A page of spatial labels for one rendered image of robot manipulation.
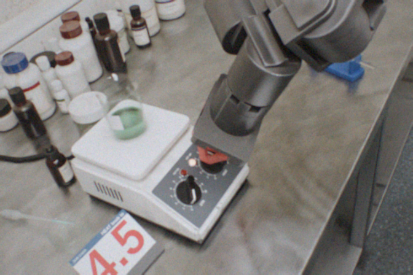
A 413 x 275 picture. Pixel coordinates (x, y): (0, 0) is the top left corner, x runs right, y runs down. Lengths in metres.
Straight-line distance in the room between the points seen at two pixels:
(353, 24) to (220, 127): 0.17
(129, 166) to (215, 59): 0.38
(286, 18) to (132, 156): 0.26
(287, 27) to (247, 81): 0.06
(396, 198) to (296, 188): 1.02
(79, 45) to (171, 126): 0.33
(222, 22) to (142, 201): 0.24
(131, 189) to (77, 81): 0.33
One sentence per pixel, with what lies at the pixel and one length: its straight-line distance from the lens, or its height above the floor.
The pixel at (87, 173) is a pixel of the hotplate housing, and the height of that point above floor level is 0.81.
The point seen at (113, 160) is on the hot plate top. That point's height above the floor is 0.84.
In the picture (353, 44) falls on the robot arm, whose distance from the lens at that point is 0.42.
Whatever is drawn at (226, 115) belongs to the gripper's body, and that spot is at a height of 0.92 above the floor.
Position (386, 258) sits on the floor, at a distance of 1.46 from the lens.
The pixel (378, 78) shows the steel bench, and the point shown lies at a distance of 0.80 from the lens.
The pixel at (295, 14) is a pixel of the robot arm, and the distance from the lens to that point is 0.39.
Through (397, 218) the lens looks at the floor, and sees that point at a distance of 1.56.
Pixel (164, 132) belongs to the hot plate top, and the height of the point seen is 0.84.
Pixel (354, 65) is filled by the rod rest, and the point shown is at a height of 0.78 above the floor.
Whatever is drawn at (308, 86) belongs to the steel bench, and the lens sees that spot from 0.78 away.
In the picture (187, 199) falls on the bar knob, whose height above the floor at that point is 0.80.
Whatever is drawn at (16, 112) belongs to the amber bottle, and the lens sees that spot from 0.78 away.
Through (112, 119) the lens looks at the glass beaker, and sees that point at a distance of 0.56.
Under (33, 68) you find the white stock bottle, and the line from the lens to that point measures 0.81.
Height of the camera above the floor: 1.21
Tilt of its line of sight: 42 degrees down
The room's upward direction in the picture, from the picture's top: 11 degrees counter-clockwise
